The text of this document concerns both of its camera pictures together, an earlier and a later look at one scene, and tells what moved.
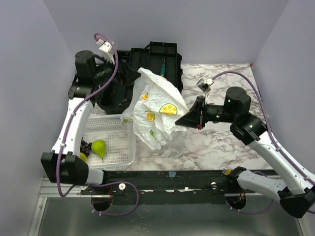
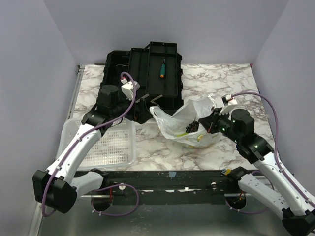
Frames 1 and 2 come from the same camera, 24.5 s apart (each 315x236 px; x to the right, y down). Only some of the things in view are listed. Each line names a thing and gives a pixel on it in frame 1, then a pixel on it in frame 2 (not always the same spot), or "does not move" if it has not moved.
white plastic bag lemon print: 156,105 to 173,126
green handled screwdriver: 163,69 does not move
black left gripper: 128,75 to 141,114
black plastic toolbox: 161,58 does not move
